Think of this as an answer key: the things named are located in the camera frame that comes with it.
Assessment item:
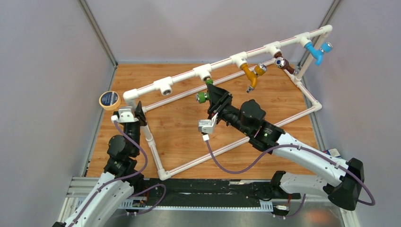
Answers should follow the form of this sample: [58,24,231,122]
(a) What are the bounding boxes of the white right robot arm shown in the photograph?
[196,84,366,211]

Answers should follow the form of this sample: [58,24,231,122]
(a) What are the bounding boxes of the blue water faucet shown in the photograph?
[304,42,333,66]

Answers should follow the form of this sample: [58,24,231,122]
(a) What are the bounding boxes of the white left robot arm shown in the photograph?
[53,102,147,227]

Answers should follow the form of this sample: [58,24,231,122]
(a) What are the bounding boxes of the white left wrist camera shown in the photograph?
[111,106,139,123]

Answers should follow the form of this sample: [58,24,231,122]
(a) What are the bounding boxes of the yellow water faucet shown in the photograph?
[240,63,267,93]

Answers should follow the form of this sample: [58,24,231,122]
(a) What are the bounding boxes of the blue green small box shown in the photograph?
[323,148,342,158]

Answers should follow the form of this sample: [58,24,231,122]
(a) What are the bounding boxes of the white PVC pipe frame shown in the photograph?
[123,25,333,180]

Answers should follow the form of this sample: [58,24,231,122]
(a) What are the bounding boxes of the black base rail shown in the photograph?
[134,178,302,208]

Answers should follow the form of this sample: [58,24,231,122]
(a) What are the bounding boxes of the masking tape roll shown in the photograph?
[98,91,122,111]

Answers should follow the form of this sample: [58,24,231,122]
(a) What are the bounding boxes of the green water faucet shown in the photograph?
[195,79,213,104]

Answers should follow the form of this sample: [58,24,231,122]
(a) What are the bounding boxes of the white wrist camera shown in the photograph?
[198,113,218,141]
[111,106,139,123]

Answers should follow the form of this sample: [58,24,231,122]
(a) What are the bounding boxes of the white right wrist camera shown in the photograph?
[198,113,218,141]

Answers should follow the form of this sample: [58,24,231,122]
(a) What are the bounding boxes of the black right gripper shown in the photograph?
[208,84,251,136]

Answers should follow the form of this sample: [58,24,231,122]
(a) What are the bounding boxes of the brown water faucet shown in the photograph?
[274,52,298,75]

